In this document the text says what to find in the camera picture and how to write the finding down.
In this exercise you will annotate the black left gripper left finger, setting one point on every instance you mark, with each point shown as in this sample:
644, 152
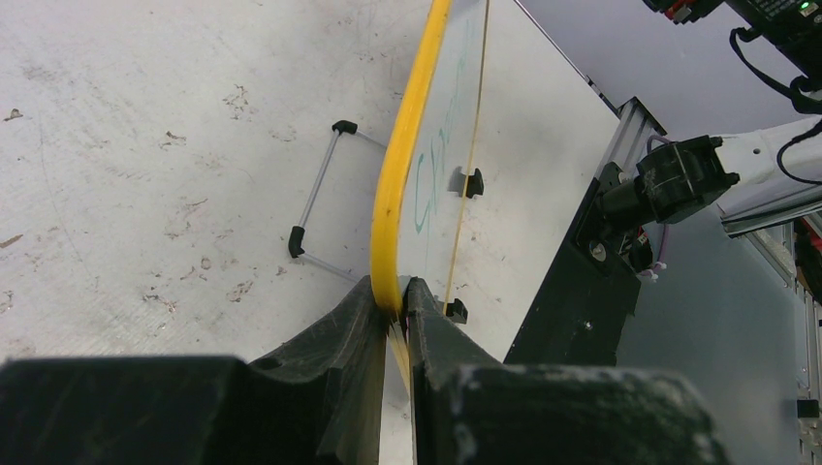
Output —
316, 399

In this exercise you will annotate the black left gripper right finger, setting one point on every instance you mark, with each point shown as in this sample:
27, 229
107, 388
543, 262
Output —
470, 408

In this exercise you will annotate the yellow framed whiteboard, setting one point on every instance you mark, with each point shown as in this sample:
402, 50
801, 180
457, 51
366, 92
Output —
495, 143

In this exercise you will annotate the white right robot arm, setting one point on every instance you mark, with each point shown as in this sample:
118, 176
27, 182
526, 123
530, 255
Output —
758, 177

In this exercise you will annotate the whiteboard metal stand leg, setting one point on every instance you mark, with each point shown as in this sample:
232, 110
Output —
333, 231

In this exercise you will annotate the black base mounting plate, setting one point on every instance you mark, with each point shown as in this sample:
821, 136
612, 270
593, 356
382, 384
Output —
579, 311

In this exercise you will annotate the aluminium rail right side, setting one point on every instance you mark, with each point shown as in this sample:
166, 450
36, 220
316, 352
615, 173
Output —
628, 144

